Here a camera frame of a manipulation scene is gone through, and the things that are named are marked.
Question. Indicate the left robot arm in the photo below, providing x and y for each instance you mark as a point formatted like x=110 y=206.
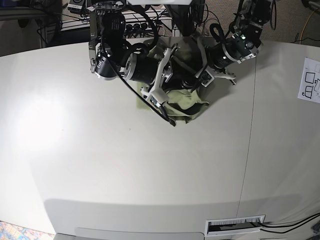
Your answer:
x=240 y=43

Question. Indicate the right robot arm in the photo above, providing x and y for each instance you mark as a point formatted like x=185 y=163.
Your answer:
x=112 y=56

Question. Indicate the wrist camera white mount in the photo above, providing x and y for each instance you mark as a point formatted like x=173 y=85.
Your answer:
x=158 y=97
x=206 y=78

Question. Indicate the white cable grommet tray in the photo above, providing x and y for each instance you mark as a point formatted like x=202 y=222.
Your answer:
x=233 y=226

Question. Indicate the black power strip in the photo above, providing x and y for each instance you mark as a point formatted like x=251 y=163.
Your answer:
x=136 y=26

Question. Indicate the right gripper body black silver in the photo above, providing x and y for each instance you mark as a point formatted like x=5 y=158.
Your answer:
x=151 y=72

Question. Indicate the grey device boxes with labels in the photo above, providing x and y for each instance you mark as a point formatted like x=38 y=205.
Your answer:
x=77 y=7

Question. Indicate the green T-shirt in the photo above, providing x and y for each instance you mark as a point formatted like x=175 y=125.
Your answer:
x=183 y=104

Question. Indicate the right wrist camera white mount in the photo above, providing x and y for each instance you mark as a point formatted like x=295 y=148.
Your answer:
x=158 y=97

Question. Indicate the black table leg column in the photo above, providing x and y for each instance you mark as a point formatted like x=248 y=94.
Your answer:
x=182 y=18

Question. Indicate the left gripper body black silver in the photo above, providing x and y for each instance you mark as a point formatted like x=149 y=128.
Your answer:
x=215 y=61

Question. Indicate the white instruction paper sheet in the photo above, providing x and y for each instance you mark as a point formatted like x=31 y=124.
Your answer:
x=309 y=89

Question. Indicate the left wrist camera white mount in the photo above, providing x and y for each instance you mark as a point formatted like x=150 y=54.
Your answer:
x=206 y=78

